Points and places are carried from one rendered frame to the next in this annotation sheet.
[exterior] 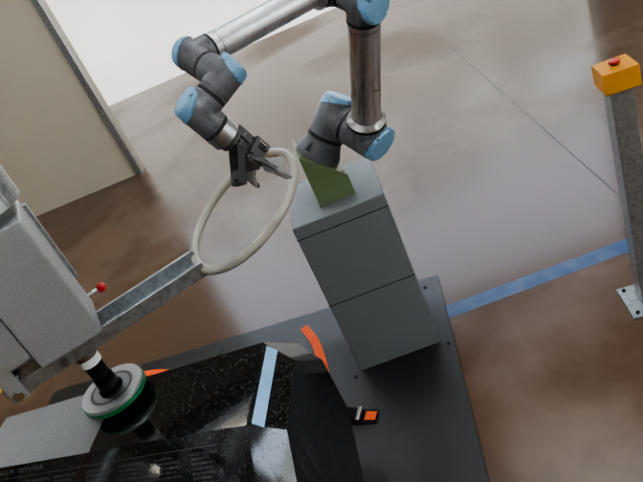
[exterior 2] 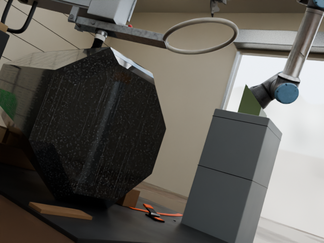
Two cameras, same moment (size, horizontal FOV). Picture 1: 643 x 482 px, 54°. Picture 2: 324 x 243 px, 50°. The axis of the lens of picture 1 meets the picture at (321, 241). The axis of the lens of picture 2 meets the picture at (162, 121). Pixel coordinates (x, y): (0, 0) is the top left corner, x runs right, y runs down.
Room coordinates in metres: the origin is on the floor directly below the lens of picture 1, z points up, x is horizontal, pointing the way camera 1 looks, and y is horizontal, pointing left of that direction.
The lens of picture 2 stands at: (-0.01, -0.72, 0.30)
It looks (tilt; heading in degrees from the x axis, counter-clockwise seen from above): 8 degrees up; 27
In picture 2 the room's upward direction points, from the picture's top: 18 degrees clockwise
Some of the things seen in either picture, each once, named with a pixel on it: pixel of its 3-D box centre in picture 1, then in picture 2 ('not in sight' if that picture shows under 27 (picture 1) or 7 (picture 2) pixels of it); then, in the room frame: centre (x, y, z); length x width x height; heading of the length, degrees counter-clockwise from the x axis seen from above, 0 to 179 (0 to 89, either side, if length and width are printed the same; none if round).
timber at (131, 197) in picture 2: not in sight; (117, 192); (2.11, 0.53, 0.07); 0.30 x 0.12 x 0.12; 72
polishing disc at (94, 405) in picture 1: (112, 388); not in sight; (1.74, 0.83, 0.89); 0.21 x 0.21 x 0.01
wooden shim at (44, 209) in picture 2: not in sight; (61, 211); (1.17, 0.20, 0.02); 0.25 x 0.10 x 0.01; 163
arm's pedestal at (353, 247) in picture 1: (365, 266); (233, 177); (2.46, -0.13, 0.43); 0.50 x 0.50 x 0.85; 83
